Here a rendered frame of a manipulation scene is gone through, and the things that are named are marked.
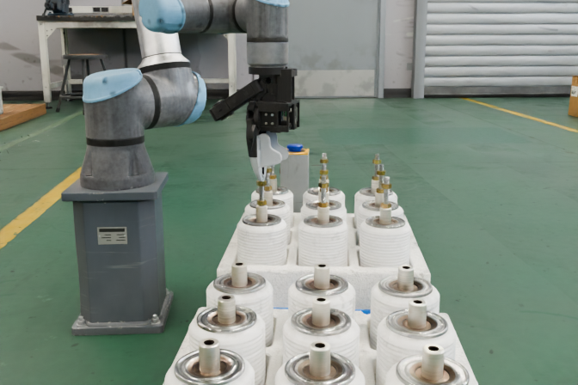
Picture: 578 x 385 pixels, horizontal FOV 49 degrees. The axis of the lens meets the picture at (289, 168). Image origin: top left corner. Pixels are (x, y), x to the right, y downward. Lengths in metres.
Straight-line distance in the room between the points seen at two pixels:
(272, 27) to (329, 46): 5.08
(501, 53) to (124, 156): 5.53
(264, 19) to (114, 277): 0.60
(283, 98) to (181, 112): 0.31
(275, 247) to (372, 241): 0.18
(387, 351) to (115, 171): 0.71
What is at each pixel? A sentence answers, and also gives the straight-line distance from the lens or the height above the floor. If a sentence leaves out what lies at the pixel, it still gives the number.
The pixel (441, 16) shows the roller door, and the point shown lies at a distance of 6.36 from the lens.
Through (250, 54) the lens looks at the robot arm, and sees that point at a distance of 1.15.
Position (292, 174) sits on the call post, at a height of 0.26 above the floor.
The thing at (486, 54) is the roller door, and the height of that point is 0.41.
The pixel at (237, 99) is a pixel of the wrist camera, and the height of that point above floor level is 0.49.
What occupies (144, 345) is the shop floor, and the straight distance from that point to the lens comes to 1.33.
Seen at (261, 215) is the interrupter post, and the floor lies 0.27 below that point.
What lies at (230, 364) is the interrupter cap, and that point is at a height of 0.25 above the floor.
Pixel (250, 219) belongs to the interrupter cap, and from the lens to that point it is 1.23.
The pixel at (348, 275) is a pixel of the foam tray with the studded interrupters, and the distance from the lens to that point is 1.17.
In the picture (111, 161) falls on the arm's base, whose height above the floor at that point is 0.36.
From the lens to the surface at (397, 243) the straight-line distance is 1.19.
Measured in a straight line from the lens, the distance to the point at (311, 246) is 1.19.
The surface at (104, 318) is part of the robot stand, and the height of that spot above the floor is 0.03.
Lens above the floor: 0.60
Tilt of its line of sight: 12 degrees down
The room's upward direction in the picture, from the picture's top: straight up
